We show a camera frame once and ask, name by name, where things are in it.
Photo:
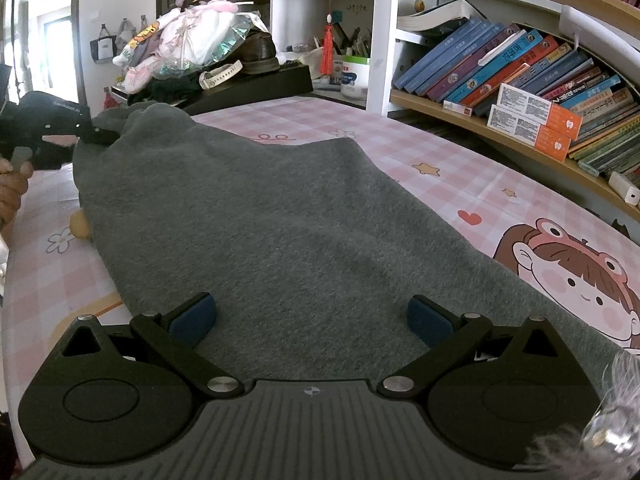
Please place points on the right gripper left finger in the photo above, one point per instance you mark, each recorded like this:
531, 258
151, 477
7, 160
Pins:
170, 339

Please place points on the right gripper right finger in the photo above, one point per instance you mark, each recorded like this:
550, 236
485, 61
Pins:
450, 340

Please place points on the grey sweatshirt garment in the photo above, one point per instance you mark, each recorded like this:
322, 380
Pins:
310, 251

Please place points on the person left hand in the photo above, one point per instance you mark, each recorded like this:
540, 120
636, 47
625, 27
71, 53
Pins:
13, 185

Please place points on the yellow plush patch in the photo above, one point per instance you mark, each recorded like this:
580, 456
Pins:
79, 225

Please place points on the pink checked cartoon tablecloth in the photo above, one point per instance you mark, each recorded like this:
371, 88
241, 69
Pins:
52, 277

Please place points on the pile of plush toys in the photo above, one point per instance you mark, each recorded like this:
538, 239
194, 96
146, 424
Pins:
181, 43

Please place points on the white wristwatch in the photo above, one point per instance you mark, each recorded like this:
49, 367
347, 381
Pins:
219, 75

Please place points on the lower orange white box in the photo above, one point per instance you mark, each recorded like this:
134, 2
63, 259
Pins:
543, 139

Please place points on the orange white box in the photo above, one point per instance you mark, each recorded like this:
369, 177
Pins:
543, 139
539, 110

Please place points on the black box under toys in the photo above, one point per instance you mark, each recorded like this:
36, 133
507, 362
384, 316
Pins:
293, 79

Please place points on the small red white box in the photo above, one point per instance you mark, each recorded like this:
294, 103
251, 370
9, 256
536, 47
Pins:
457, 108

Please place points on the white usb charger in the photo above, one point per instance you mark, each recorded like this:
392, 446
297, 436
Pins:
627, 191

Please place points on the upper orange white box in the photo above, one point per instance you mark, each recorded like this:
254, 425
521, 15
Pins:
539, 110

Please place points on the dark leather shoe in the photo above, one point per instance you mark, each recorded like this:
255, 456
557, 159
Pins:
258, 54

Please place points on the row of leaning books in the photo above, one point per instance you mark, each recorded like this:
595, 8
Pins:
474, 56

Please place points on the white pen holder tub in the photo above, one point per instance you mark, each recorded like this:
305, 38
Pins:
355, 77

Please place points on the red tassel ornament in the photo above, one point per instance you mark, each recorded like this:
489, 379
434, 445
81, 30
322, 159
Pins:
326, 65

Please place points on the furry keychain charm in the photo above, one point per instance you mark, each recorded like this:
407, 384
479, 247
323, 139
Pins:
608, 446

